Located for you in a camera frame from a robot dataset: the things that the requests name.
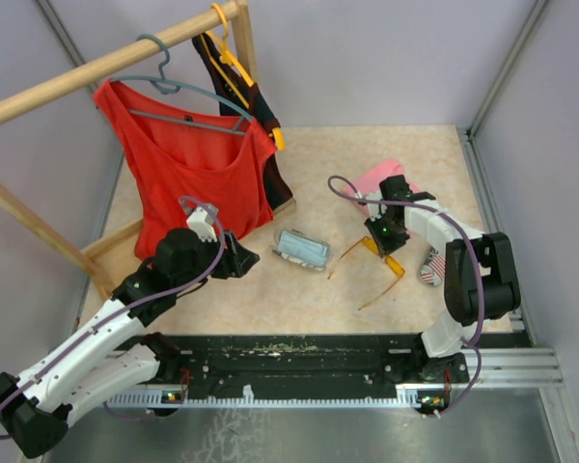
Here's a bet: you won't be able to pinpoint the grey-blue clothes hanger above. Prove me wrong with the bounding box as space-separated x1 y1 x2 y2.
110 34 255 135

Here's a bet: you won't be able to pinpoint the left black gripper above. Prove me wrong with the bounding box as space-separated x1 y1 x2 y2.
174 229 260 292

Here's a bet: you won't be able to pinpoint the narrow blue cleaning cloth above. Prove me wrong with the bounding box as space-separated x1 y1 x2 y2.
277 230 330 266

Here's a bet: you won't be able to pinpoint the folded pink t-shirt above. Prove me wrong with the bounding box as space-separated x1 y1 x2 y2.
343 158 420 218

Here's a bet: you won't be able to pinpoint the grey patterned glasses case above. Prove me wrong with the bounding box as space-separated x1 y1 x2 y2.
271 229 331 272

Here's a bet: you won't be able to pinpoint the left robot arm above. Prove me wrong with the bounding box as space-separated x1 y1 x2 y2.
0 229 260 458

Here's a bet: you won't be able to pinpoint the red tank top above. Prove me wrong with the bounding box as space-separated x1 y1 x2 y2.
94 80 276 260

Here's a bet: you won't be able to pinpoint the yellow clothes hanger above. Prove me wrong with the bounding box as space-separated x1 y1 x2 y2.
200 3 286 150

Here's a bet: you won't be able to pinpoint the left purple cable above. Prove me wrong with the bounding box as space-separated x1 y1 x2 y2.
0 195 225 443

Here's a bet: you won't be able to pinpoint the orange sunglasses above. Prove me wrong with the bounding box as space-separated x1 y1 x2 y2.
327 236 405 311

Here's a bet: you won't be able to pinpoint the wooden clothes rack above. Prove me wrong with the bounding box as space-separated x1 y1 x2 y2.
0 0 298 300

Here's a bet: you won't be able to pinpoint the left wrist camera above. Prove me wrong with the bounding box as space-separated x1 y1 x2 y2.
186 204 218 242

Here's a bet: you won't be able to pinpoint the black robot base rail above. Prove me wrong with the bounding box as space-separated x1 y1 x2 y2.
71 332 559 417

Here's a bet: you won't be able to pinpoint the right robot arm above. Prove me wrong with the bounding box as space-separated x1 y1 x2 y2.
361 176 521 382

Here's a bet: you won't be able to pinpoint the dark navy maroon garment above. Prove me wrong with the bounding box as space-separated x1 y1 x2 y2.
191 32 293 211

